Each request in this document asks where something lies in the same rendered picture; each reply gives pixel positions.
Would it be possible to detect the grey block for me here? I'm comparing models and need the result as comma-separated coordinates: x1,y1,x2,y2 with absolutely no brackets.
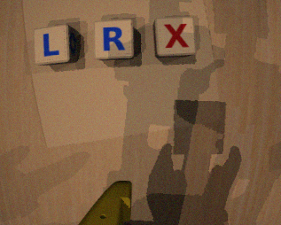
34,24,78,66
93,19,135,60
153,17,197,58

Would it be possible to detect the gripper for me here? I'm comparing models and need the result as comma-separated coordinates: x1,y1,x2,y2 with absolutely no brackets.
78,181,132,225

